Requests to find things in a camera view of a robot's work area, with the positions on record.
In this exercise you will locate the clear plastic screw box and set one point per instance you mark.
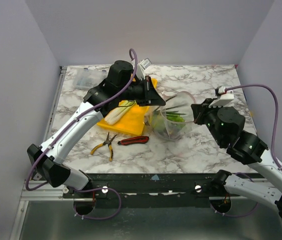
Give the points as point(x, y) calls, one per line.
point(88, 78)

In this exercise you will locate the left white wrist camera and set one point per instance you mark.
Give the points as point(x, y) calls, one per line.
point(141, 68)

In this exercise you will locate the toy celery bunch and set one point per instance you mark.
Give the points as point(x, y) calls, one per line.
point(115, 115)

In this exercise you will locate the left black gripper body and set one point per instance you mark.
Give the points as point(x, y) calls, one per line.
point(137, 92)

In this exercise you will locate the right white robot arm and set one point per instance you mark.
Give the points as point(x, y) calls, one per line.
point(251, 151)

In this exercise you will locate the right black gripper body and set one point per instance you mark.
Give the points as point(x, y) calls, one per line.
point(198, 113)

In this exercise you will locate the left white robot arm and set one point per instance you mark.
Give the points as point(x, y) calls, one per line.
point(47, 158)

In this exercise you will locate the red black utility knife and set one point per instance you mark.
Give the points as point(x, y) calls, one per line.
point(134, 140)

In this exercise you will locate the yellow plastic tray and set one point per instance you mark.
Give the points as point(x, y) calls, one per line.
point(132, 123)

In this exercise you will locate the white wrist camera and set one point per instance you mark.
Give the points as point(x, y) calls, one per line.
point(141, 68)
point(223, 97)

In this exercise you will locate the green toy grapes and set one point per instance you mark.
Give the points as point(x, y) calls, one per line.
point(176, 121)

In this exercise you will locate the aluminium extrusion frame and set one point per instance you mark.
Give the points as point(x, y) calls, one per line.
point(44, 193)

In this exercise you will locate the clear zip top bag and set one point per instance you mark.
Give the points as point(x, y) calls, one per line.
point(161, 126)

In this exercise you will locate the black metal base rail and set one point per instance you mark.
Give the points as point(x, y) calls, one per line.
point(152, 190)

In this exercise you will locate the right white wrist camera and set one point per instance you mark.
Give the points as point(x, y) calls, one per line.
point(223, 97)

